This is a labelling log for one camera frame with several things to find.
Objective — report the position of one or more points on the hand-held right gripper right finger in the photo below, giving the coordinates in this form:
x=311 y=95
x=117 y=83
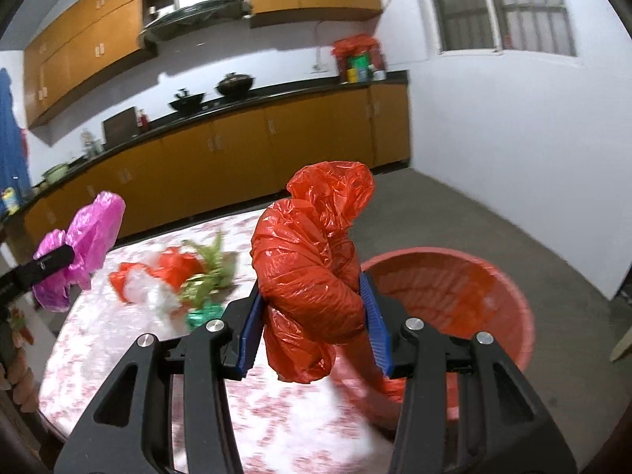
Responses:
x=377 y=335

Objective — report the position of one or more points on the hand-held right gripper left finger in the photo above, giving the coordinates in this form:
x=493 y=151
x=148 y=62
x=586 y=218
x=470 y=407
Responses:
x=249 y=340

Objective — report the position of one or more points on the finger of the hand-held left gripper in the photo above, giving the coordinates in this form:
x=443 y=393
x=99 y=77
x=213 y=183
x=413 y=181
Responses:
x=44 y=264

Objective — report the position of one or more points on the pink plastic bag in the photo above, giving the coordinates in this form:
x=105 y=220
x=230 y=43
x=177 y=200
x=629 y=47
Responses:
x=94 y=227

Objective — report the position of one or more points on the red plastic basket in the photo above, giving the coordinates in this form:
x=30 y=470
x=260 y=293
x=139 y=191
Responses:
x=444 y=286

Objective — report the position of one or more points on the person's left hand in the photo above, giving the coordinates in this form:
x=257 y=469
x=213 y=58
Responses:
x=20 y=385

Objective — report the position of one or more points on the green foil wrapper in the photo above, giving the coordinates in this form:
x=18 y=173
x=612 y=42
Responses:
x=202 y=316

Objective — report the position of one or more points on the blue and yellow can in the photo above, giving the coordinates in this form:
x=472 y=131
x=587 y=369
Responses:
x=10 y=201

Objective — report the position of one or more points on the floral tablecloth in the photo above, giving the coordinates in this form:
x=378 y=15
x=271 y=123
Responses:
x=98 y=335

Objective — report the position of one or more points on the green enamel pot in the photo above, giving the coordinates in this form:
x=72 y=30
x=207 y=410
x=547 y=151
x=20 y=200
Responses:
x=55 y=172

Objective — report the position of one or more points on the glass jar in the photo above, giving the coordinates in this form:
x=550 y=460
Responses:
x=91 y=143

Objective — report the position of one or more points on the blue hanging cloth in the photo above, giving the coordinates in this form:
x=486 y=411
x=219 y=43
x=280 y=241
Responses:
x=10 y=133

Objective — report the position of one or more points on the brown cutting board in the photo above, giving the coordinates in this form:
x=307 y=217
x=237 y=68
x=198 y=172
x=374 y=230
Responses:
x=120 y=127

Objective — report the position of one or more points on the red bottle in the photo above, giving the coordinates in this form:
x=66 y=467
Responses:
x=143 y=121

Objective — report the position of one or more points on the wooden base cabinets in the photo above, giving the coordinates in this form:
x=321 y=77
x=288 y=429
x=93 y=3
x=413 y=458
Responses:
x=237 y=143

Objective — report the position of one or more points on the cardboard piece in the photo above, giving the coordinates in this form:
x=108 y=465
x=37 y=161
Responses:
x=622 y=345

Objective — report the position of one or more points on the black kitchen countertop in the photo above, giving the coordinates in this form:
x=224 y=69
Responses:
x=296 y=93

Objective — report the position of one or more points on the black wok with lid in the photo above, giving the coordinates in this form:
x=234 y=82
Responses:
x=234 y=86

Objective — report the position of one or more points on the yellow bottle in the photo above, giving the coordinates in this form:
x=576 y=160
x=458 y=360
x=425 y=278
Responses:
x=353 y=75

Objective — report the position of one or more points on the red bag of containers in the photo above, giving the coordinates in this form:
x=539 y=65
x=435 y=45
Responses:
x=355 y=44

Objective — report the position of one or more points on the steel range hood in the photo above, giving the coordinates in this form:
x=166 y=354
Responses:
x=197 y=10

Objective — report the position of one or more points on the barred window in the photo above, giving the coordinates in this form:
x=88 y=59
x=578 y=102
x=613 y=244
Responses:
x=493 y=10

